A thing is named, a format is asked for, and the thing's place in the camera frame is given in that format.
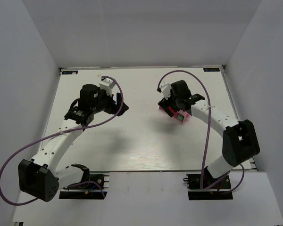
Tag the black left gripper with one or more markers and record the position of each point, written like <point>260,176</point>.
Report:
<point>118,103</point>

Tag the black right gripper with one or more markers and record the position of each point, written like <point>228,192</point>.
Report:
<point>166,107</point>

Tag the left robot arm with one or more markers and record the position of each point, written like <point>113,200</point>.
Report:
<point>39,176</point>

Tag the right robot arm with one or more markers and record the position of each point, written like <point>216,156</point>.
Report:
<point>240,141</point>

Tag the green wooden block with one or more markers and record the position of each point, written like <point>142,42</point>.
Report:
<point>180,117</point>

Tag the right blue table label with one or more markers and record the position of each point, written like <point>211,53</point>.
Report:
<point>211,69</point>

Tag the blue table label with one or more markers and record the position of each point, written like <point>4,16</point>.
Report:
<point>211,69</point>
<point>69,72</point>

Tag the left blue table label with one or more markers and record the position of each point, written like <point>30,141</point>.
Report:
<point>69,72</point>

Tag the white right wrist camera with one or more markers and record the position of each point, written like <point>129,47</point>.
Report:
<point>165,89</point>

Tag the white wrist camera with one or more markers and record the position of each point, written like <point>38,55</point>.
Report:
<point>165,89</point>
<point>107,84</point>

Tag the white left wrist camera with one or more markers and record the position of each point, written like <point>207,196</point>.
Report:
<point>107,84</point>

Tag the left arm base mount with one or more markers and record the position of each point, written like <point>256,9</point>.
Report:
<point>95,189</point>

